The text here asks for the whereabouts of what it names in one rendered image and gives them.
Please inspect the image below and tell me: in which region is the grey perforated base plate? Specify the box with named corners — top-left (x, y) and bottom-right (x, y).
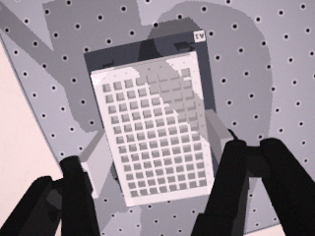
top-left (0, 0), bottom-right (315, 236)

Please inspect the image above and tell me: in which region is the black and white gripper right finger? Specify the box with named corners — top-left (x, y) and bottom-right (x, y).
top-left (190, 109), bottom-right (315, 236)

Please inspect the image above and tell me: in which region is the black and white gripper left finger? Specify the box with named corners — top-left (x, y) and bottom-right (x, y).
top-left (0, 129), bottom-right (113, 236)

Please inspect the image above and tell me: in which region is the white well plate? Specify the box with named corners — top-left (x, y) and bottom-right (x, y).
top-left (91, 51), bottom-right (215, 207)

